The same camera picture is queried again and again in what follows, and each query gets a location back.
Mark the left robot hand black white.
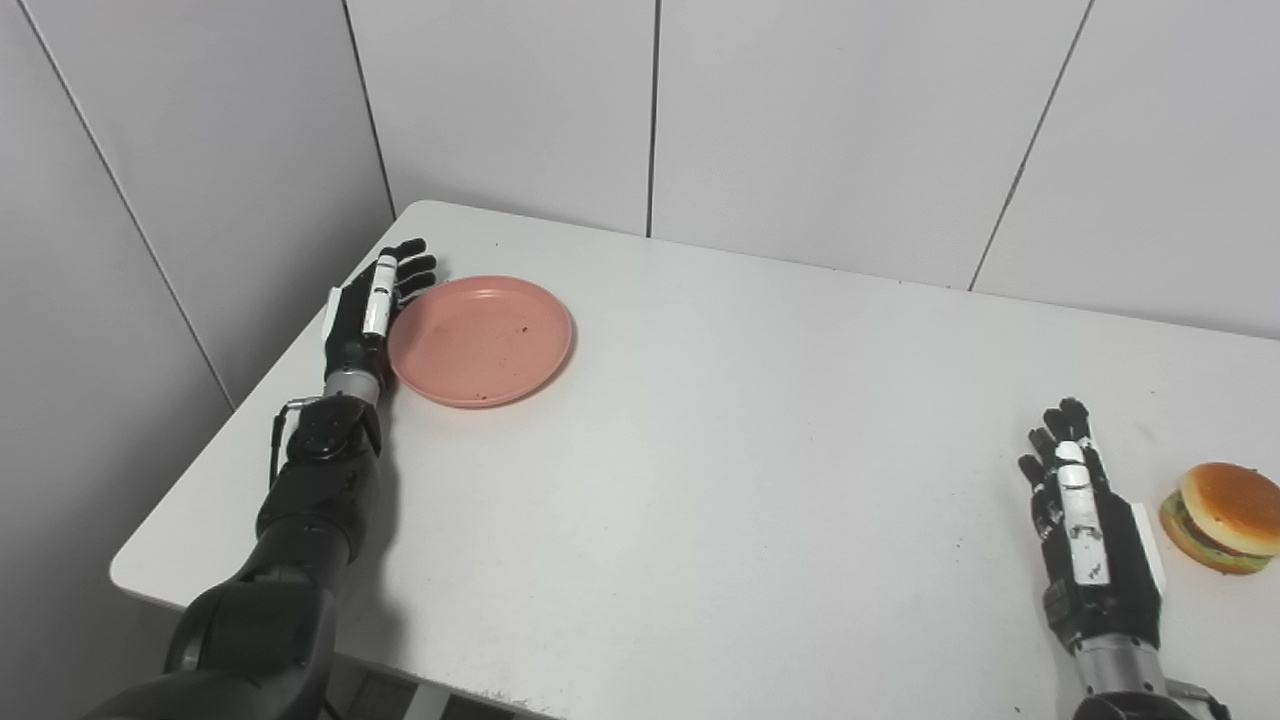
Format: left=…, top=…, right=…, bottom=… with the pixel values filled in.
left=321, top=237, right=438, bottom=382

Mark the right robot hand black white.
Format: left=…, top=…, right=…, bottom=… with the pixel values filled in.
left=1018, top=397, right=1167, bottom=653

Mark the pink round plate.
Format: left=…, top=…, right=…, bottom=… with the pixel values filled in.
left=387, top=276, right=574, bottom=409

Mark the toy hamburger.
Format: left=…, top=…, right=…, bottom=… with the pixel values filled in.
left=1159, top=462, right=1280, bottom=576

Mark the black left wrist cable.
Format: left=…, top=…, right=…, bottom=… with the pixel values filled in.
left=268, top=397, right=323, bottom=489

